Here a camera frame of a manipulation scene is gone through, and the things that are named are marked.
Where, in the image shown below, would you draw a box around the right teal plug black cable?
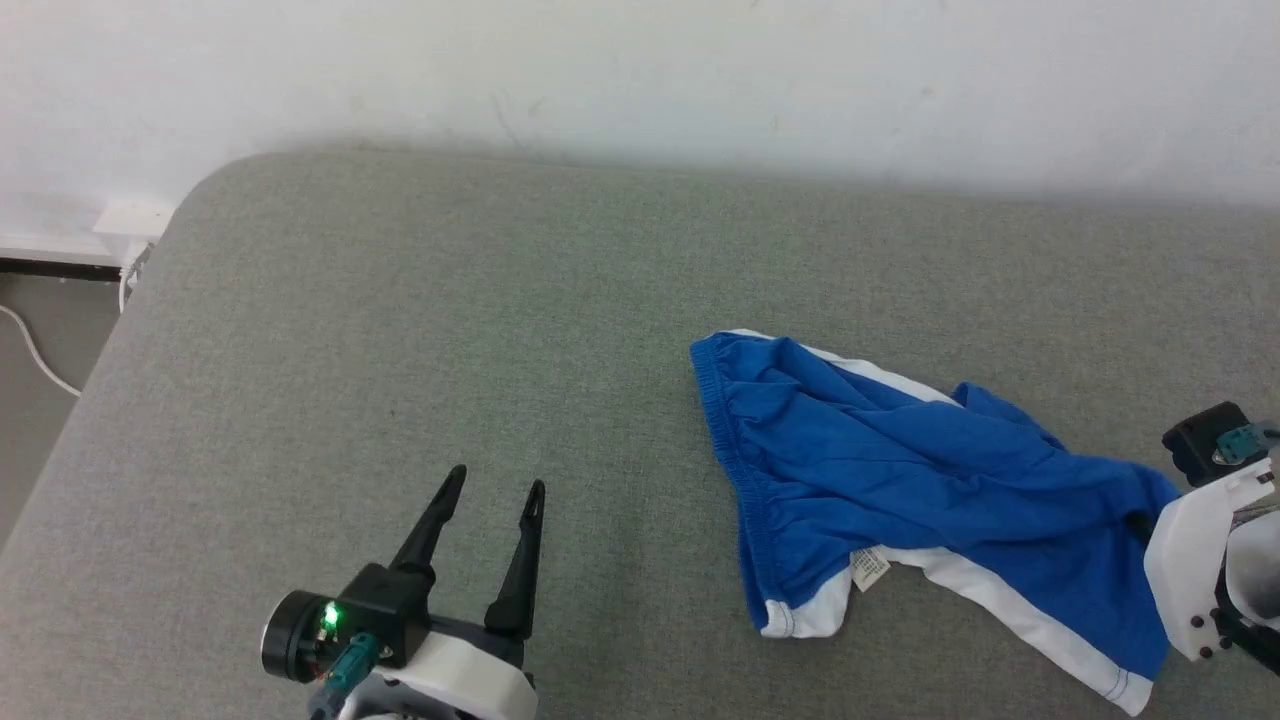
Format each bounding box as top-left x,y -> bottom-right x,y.
1213,424 -> 1280,467

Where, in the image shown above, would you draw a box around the short white socket cable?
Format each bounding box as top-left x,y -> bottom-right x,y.
117,242 -> 154,314

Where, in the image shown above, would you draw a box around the black baseboard strip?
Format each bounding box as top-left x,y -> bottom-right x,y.
0,257 -> 127,284

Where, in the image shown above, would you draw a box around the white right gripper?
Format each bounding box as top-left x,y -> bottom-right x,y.
1143,457 -> 1278,664

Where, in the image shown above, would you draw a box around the left teal plug black cable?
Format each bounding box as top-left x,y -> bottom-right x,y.
308,632 -> 383,720

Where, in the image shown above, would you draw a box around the blue shorts with white trim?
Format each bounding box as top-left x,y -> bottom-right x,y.
689,329 -> 1184,718

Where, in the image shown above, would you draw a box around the long white floor cable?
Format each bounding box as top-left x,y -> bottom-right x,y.
0,304 -> 83,399

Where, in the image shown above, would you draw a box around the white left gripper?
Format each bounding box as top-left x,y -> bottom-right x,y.
389,464 -> 547,720

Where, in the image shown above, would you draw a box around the teal plug black cable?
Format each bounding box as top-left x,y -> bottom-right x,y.
1213,424 -> 1280,467
308,632 -> 383,720

